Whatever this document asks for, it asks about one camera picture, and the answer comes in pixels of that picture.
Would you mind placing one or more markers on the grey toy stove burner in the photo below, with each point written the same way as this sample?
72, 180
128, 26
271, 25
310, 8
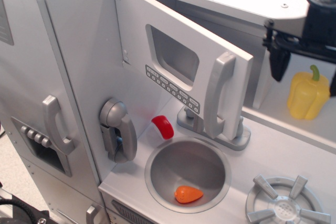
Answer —
283, 200

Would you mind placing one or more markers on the yellow toy bell pepper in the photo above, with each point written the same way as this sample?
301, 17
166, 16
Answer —
309, 91

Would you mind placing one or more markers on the round metal sink bowl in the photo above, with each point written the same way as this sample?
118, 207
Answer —
188, 161

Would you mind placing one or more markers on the grey lower fridge handle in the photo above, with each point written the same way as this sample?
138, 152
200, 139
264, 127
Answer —
94, 215

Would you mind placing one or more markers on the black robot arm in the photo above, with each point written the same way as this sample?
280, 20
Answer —
319, 10

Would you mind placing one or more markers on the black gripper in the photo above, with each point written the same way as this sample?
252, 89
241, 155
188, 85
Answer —
283, 37

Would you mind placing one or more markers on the grey fridge door handle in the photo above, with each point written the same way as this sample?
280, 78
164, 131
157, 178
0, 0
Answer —
51, 108

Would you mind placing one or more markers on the grey oven vent panel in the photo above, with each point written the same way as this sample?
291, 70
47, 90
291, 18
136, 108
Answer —
129, 214

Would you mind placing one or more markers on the grey ice dispenser panel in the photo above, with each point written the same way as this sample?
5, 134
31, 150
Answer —
41, 147

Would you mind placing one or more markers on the red white toy piece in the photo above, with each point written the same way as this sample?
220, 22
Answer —
163, 126

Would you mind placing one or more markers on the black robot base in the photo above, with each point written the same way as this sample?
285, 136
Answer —
14, 210

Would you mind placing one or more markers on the grey microwave door handle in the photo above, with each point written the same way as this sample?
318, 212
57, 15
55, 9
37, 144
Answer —
221, 72

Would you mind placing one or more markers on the white toy microwave door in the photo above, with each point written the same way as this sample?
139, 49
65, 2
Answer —
178, 54

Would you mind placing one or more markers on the grey toy faucet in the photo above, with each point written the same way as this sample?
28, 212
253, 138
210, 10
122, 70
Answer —
189, 120

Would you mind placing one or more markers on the orange toy carrot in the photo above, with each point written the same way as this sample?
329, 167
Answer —
187, 194

